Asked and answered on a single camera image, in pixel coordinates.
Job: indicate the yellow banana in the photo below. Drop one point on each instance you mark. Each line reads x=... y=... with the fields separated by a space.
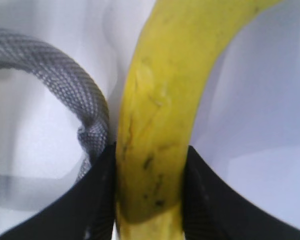
x=174 y=56

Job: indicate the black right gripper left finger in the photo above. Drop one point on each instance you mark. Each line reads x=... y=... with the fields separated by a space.
x=85 y=212

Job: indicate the navy blue lunch bag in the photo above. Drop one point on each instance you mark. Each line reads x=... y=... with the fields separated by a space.
x=54 y=122

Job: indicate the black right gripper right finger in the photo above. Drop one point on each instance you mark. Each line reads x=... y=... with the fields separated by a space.
x=212 y=210

